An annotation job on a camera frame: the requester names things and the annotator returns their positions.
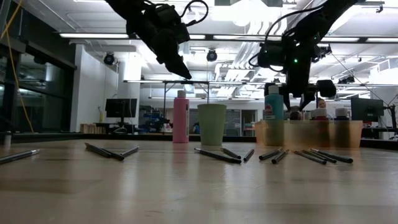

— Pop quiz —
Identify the yellow power cable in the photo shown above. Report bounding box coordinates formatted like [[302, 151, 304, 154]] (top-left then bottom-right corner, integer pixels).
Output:
[[0, 0, 35, 134]]

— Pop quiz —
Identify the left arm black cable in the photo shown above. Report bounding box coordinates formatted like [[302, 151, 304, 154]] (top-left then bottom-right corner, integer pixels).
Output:
[[179, 0, 210, 27]]

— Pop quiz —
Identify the light green plastic cup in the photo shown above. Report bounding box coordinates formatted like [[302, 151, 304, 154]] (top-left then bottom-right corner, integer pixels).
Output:
[[197, 103, 228, 147]]

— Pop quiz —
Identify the brown wooden box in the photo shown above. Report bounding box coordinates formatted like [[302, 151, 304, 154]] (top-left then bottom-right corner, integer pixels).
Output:
[[79, 123, 108, 135]]

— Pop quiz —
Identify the black table frame rail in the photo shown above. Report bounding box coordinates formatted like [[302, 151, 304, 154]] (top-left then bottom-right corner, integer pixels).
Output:
[[0, 132, 398, 151]]

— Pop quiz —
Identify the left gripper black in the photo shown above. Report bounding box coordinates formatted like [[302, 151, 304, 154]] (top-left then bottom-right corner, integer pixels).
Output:
[[145, 26, 193, 80]]

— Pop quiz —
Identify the tall teal paint bottle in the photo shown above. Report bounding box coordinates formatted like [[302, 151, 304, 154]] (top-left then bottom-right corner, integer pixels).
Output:
[[264, 85, 285, 146]]

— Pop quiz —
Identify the black metal frame stand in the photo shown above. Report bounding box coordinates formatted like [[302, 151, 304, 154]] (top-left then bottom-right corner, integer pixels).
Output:
[[162, 80, 210, 119]]

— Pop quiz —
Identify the tall pink paint bottle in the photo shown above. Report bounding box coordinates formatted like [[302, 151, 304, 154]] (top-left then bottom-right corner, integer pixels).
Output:
[[172, 90, 190, 144]]

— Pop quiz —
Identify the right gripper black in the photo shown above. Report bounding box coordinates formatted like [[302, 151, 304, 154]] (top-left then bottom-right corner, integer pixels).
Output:
[[264, 36, 338, 111]]

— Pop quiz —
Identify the red-brown paint bottle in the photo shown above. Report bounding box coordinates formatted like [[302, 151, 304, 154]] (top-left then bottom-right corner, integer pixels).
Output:
[[312, 108, 329, 121]]

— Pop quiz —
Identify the black overhead light bar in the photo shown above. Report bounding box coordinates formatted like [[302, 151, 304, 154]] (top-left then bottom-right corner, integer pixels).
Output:
[[58, 32, 398, 44]]

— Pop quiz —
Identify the shelf with blue bins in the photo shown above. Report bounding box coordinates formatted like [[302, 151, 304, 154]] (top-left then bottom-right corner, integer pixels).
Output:
[[139, 105, 170, 134]]

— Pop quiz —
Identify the blue-handled paintbrush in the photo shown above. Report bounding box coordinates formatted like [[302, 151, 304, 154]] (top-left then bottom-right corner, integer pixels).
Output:
[[119, 146, 141, 157]]

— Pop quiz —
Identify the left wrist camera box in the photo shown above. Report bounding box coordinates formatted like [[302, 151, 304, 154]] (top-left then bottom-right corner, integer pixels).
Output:
[[152, 3, 191, 44]]

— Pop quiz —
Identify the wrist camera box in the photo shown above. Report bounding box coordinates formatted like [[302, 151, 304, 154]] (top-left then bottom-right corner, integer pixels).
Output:
[[152, 3, 191, 44], [256, 42, 285, 68]]

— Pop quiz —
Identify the orange translucent plastic bin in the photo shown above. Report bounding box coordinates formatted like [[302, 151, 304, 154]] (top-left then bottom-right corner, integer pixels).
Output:
[[254, 119, 364, 149]]

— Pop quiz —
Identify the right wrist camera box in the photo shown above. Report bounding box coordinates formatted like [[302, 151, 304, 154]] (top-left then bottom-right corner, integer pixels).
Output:
[[256, 42, 285, 68]]

